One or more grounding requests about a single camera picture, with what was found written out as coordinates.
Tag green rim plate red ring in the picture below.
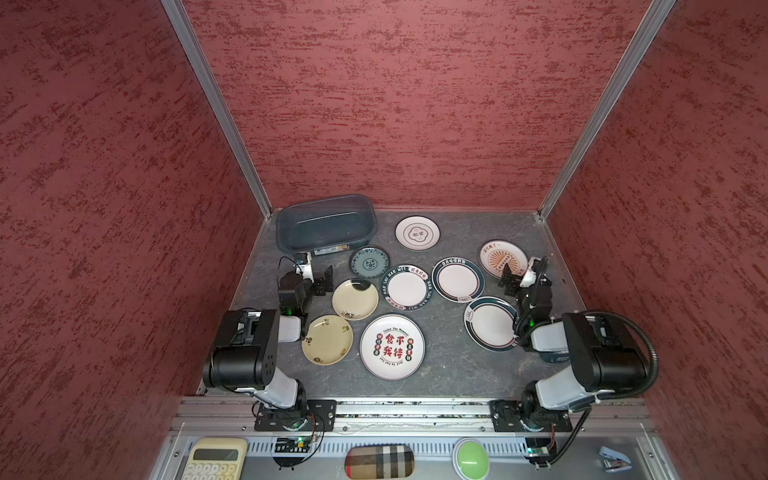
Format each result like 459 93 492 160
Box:
431 256 486 304

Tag green rim plate steam logo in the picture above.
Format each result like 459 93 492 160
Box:
463 296 518 352

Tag large white plate red characters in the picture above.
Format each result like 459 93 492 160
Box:
359 314 426 381

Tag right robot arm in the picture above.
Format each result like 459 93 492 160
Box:
490 258 660 432

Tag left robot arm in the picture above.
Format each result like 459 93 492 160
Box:
202 266 337 431

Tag blue translucent plastic bin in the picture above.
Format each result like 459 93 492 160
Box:
276 194 378 256

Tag white plate orange sunburst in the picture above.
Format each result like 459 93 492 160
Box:
479 240 528 279

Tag small teal patterned plate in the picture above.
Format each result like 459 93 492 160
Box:
349 246 390 280

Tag cream plate upper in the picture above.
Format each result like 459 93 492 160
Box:
332 279 379 321

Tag cream plate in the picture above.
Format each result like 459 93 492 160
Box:
332 279 379 321
301 315 354 366

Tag cream plate lower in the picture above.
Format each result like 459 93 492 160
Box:
301 315 354 366

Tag white plate green HAO SHI rim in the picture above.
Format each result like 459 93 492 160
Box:
381 265 434 311

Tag white plate flower outline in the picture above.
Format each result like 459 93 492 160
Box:
395 215 441 251

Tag left circuit board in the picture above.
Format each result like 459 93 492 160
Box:
273 437 312 456

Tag circuit board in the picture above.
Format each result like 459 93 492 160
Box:
524 437 557 459
273 437 312 456

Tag right circuit board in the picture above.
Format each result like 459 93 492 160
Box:
524 437 557 459

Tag green round button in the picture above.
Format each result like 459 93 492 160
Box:
451 438 490 480

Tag cream calculator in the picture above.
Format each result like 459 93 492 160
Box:
181 437 248 480

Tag white blue stapler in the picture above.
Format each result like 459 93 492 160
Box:
599 446 632 473

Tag plaid pouch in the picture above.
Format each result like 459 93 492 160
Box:
344 444 415 479

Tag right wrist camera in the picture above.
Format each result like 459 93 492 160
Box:
519 263 538 289

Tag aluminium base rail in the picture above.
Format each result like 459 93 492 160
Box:
149 396 681 479

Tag right aluminium corner post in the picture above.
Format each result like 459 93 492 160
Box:
538 0 676 222

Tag aluminium corner post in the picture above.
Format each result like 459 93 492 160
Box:
538 0 676 222
161 0 273 220

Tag left aluminium corner post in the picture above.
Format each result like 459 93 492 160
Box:
161 0 273 220

